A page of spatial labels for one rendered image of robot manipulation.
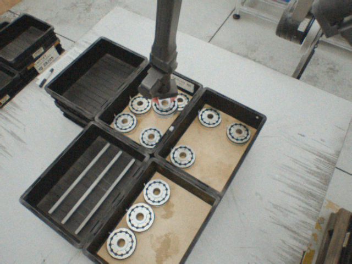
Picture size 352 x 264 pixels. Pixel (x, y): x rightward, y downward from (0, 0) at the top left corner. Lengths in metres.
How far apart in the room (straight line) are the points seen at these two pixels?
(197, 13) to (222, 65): 1.58
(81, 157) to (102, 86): 0.38
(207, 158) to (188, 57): 0.72
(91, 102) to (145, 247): 0.70
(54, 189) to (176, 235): 0.51
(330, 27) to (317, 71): 2.23
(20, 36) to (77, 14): 1.04
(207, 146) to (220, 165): 0.10
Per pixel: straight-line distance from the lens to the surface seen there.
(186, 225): 1.02
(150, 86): 0.84
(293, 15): 1.16
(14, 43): 2.37
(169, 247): 1.02
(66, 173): 1.17
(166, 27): 0.71
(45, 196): 1.17
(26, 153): 1.45
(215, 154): 1.12
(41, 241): 1.28
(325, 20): 0.57
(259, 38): 2.91
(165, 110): 1.05
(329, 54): 3.01
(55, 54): 2.26
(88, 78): 1.42
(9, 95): 2.16
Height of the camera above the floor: 1.84
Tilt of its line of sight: 61 degrees down
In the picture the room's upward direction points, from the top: 1 degrees counter-clockwise
